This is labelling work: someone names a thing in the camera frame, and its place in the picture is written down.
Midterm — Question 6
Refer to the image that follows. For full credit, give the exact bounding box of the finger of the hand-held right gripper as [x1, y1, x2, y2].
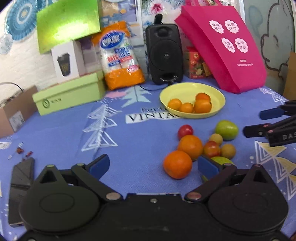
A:
[260, 100, 296, 120]
[243, 115, 296, 138]

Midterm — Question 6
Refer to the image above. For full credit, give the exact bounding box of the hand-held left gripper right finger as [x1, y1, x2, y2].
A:
[184, 155, 276, 202]

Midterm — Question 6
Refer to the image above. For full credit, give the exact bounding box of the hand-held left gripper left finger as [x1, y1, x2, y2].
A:
[35, 153, 123, 203]

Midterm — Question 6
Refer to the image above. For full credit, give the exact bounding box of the green fruit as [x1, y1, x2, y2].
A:
[202, 156, 234, 182]

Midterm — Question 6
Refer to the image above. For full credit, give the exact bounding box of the red yellow plum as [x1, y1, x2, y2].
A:
[203, 141, 221, 158]

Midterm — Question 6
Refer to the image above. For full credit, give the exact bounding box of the small yellow plum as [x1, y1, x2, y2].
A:
[209, 133, 223, 146]
[221, 144, 236, 159]

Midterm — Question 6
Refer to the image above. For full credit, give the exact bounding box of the large orange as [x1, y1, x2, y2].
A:
[163, 150, 193, 180]
[177, 135, 204, 161]

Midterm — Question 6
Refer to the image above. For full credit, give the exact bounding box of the red tomato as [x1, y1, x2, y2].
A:
[178, 124, 194, 141]

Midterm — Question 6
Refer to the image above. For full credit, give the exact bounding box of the yellow bowl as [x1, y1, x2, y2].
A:
[159, 83, 226, 119]

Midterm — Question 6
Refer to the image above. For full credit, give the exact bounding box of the blue printed tablecloth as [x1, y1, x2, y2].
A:
[0, 79, 296, 241]

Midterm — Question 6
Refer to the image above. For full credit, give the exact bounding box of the medium orange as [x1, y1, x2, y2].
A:
[194, 99, 212, 113]

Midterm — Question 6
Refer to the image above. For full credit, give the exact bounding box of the small orange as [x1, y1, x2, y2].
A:
[179, 103, 194, 114]
[167, 98, 183, 111]

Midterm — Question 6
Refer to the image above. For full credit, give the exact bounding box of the reddish orange with stem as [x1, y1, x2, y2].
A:
[195, 92, 211, 102]

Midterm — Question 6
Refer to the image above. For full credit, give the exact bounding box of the light green shoe box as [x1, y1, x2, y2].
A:
[32, 70, 107, 116]

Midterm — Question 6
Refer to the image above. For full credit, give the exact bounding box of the pink fabric bag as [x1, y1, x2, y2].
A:
[174, 5, 268, 94]

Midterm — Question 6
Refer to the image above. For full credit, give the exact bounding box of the black folded case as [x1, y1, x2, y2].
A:
[8, 157, 36, 228]

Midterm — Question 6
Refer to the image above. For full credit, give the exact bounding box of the tomato print carton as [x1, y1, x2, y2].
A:
[183, 46, 212, 80]

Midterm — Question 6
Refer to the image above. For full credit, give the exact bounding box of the brown cardboard box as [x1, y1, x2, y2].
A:
[0, 85, 39, 139]

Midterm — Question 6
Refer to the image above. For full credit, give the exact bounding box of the orange white plastic pack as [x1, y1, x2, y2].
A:
[92, 20, 146, 91]

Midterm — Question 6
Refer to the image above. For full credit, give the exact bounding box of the white box with cup print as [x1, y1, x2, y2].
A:
[51, 40, 86, 84]

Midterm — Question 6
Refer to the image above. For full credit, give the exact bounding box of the purple box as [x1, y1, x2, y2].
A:
[80, 37, 102, 74]

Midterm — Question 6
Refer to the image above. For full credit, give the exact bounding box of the black speaker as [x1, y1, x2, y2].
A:
[145, 14, 184, 86]

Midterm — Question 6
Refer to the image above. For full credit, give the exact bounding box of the shiny green box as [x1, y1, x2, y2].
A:
[36, 0, 102, 55]

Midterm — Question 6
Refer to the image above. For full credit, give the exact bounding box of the small blue paper fan decoration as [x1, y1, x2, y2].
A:
[0, 35, 13, 55]

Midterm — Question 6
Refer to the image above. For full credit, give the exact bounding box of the floral poster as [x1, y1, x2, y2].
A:
[135, 0, 193, 48]

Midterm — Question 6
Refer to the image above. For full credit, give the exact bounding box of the beige package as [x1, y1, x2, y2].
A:
[98, 0, 137, 28]

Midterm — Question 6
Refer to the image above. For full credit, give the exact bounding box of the black speaker cable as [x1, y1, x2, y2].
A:
[140, 84, 163, 91]

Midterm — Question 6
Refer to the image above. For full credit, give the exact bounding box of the grey wire handle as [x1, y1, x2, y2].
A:
[0, 82, 25, 93]

